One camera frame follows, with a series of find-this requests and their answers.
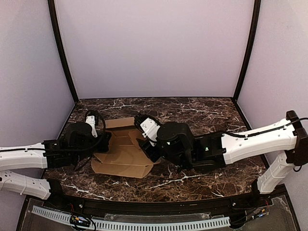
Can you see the black frame post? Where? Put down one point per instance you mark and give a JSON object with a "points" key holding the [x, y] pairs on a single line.
{"points": [[248, 50], [61, 51]]}

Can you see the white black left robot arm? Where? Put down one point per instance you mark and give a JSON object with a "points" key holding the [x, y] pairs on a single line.
{"points": [[80, 142]]}

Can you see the right small circuit board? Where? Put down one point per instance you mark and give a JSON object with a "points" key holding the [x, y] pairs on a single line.
{"points": [[261, 213]]}

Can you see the black front table rail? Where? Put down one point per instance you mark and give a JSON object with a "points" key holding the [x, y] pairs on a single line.
{"points": [[230, 206]]}

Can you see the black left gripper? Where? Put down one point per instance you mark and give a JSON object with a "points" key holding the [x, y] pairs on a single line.
{"points": [[105, 141]]}

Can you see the white slotted cable duct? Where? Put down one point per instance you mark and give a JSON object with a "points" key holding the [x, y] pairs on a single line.
{"points": [[116, 223]]}

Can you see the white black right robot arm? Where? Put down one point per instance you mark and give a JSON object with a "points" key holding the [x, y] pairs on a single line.
{"points": [[174, 142]]}

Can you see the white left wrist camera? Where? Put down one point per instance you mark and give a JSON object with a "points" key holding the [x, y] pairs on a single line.
{"points": [[91, 121]]}

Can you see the black left frame post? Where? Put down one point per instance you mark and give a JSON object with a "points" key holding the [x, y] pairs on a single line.
{"points": [[61, 51]]}

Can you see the small green circuit board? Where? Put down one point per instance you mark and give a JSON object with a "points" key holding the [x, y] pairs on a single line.
{"points": [[79, 221]]}

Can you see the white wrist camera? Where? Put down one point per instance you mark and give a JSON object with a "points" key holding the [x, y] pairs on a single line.
{"points": [[149, 130], [91, 121]]}

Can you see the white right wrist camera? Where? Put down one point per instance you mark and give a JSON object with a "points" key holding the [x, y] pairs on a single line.
{"points": [[149, 130]]}

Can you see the black right frame post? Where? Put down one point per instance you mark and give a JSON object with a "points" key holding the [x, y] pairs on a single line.
{"points": [[248, 50]]}

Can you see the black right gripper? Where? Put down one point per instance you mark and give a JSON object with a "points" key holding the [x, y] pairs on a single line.
{"points": [[149, 150]]}

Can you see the brown cardboard box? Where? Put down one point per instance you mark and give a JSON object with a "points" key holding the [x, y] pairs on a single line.
{"points": [[124, 158]]}

